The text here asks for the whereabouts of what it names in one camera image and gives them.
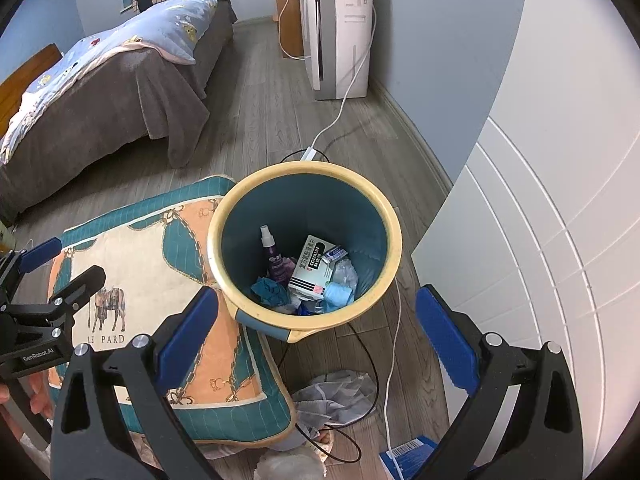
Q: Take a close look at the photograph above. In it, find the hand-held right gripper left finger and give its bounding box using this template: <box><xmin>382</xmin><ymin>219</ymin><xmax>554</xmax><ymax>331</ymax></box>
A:
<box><xmin>50</xmin><ymin>285</ymin><xmax>221</xmax><ymax>480</ymax></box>

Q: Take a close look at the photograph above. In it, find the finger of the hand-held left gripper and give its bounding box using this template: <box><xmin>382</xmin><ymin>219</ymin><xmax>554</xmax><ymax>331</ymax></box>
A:
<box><xmin>0</xmin><ymin>238</ymin><xmax>64</xmax><ymax>307</ymax></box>
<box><xmin>0</xmin><ymin>265</ymin><xmax>108</xmax><ymax>330</ymax></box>

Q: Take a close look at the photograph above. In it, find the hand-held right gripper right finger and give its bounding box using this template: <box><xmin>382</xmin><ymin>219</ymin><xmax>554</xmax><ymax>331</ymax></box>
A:
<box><xmin>415</xmin><ymin>284</ymin><xmax>585</xmax><ymax>480</ymax></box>

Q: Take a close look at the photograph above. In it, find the blue glove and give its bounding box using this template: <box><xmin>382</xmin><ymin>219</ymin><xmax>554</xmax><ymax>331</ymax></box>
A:
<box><xmin>250</xmin><ymin>276</ymin><xmax>292</xmax><ymax>308</ymax></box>

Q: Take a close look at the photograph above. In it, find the purple spray bottle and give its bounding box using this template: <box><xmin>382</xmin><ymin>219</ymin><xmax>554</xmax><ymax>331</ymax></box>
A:
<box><xmin>259</xmin><ymin>225</ymin><xmax>293</xmax><ymax>288</ymax></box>

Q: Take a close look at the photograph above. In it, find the blue face mask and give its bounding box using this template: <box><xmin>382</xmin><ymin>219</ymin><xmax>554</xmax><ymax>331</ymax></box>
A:
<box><xmin>322</xmin><ymin>280</ymin><xmax>356</xmax><ymax>308</ymax></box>

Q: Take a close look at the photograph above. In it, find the clear blister pack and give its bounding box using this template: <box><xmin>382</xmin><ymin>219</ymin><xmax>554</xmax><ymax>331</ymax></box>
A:
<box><xmin>332</xmin><ymin>257</ymin><xmax>358</xmax><ymax>286</ymax></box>

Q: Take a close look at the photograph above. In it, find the white green medicine box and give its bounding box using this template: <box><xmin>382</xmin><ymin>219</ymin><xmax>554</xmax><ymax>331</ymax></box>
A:
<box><xmin>287</xmin><ymin>234</ymin><xmax>338</xmax><ymax>301</ymax></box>

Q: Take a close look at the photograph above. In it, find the teal bin with yellow rim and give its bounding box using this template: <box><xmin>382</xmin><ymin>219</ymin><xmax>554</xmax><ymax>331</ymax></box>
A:
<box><xmin>206</xmin><ymin>161</ymin><xmax>403</xmax><ymax>345</ymax></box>

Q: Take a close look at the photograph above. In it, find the person's left hand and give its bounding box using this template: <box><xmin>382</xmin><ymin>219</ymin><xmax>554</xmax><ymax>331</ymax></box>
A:
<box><xmin>0</xmin><ymin>372</ymin><xmax>55</xmax><ymax>423</ymax></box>

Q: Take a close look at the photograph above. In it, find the patterned teal orange cushion stool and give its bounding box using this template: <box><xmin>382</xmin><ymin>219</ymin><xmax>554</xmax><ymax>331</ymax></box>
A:
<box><xmin>46</xmin><ymin>175</ymin><xmax>297</xmax><ymax>445</ymax></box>

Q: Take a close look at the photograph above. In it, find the crumpled grey plastic bag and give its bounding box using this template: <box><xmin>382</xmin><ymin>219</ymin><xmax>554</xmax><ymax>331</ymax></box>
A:
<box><xmin>292</xmin><ymin>370</ymin><xmax>378</xmax><ymax>428</ymax></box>

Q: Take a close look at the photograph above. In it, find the blue cardboard box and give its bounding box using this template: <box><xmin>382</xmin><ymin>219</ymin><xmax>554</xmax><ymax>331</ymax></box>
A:
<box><xmin>379</xmin><ymin>435</ymin><xmax>441</xmax><ymax>480</ymax></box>

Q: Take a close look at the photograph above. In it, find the white panelled door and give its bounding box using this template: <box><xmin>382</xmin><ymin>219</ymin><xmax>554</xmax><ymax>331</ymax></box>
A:
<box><xmin>411</xmin><ymin>0</ymin><xmax>640</xmax><ymax>480</ymax></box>

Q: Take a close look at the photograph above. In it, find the white fluffy cloth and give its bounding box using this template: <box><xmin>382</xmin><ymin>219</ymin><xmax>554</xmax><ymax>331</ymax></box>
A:
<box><xmin>254</xmin><ymin>452</ymin><xmax>328</xmax><ymax>480</ymax></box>

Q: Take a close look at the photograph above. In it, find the bed with brown cover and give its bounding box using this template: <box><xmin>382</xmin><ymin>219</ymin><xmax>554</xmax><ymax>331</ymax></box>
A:
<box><xmin>0</xmin><ymin>0</ymin><xmax>238</xmax><ymax>221</ymax></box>

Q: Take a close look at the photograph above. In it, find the blue printed quilt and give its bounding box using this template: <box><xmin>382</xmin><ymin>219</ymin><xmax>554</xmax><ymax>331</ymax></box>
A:
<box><xmin>0</xmin><ymin>0</ymin><xmax>221</xmax><ymax>166</ymax></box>

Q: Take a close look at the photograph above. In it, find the wooden cabinet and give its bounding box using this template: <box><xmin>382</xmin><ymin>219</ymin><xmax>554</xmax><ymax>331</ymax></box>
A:
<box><xmin>271</xmin><ymin>0</ymin><xmax>306</xmax><ymax>58</ymax></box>

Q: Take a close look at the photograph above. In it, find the white air purifier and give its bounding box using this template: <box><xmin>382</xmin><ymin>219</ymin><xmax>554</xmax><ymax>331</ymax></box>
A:
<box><xmin>298</xmin><ymin>0</ymin><xmax>376</xmax><ymax>102</ymax></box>

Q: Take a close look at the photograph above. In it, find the black cable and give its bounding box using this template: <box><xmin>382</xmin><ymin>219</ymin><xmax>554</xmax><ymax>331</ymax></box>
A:
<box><xmin>277</xmin><ymin>320</ymin><xmax>381</xmax><ymax>463</ymax></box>

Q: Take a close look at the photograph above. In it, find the wooden bed frame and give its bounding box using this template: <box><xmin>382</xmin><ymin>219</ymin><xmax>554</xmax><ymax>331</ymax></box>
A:
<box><xmin>0</xmin><ymin>42</ymin><xmax>61</xmax><ymax>111</ymax></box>

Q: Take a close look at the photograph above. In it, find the white power cable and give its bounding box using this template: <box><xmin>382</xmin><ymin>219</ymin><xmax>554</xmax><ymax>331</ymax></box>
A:
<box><xmin>302</xmin><ymin>5</ymin><xmax>377</xmax><ymax>157</ymax></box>

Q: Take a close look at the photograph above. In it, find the white monitor cable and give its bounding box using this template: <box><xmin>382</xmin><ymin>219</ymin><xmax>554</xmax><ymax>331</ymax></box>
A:
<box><xmin>277</xmin><ymin>0</ymin><xmax>306</xmax><ymax>61</ymax></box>

